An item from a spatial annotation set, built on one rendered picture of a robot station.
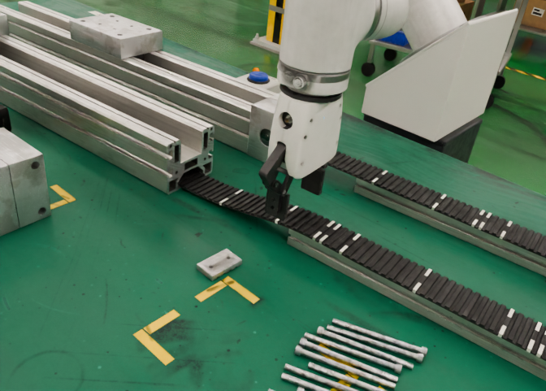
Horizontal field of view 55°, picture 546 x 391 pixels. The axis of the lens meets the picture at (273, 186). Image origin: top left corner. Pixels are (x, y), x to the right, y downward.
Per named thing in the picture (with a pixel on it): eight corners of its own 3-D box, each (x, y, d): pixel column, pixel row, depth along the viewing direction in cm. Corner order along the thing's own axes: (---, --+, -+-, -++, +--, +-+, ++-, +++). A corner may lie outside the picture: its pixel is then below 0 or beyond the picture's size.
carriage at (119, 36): (162, 62, 111) (162, 30, 108) (122, 72, 104) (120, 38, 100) (113, 43, 119) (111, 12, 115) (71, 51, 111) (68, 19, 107)
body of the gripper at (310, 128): (316, 99, 56) (302, 188, 62) (360, 79, 64) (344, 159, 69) (261, 80, 60) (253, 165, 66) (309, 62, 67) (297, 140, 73)
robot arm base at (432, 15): (422, 61, 123) (387, -9, 123) (500, 16, 110) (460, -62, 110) (387, 72, 109) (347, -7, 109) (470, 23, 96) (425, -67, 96)
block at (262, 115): (326, 149, 97) (334, 102, 92) (288, 173, 88) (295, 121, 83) (286, 133, 101) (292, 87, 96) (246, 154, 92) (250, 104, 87)
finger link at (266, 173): (266, 155, 59) (266, 194, 62) (305, 127, 64) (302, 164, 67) (258, 151, 59) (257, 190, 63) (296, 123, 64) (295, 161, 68)
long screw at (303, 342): (297, 347, 56) (299, 341, 55) (301, 341, 57) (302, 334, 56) (395, 387, 53) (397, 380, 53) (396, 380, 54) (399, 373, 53)
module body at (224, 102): (279, 137, 99) (284, 95, 95) (246, 154, 92) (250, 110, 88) (32, 34, 136) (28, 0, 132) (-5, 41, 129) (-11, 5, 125)
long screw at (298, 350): (292, 355, 55) (294, 349, 54) (296, 349, 56) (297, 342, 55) (392, 393, 52) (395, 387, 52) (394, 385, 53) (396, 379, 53)
